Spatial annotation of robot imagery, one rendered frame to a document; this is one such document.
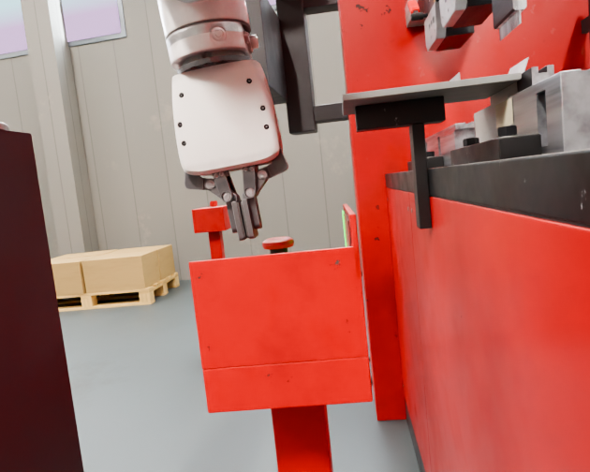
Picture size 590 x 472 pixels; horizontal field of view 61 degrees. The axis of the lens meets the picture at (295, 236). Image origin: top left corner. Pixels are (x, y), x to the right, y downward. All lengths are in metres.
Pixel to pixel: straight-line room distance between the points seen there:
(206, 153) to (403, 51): 1.34
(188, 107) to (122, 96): 5.08
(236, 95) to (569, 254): 0.31
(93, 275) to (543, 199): 4.31
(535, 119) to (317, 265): 0.40
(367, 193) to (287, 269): 1.28
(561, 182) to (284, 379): 0.29
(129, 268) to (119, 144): 1.63
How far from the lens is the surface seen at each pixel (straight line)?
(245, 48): 0.51
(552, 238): 0.39
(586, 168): 0.34
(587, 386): 0.38
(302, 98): 2.30
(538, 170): 0.40
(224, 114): 0.49
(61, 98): 5.65
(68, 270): 4.64
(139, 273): 4.38
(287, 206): 4.91
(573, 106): 0.68
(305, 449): 0.60
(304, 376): 0.49
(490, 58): 1.83
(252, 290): 0.47
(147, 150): 5.41
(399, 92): 0.80
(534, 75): 0.81
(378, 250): 1.74
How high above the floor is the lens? 0.87
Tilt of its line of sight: 6 degrees down
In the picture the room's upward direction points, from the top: 6 degrees counter-clockwise
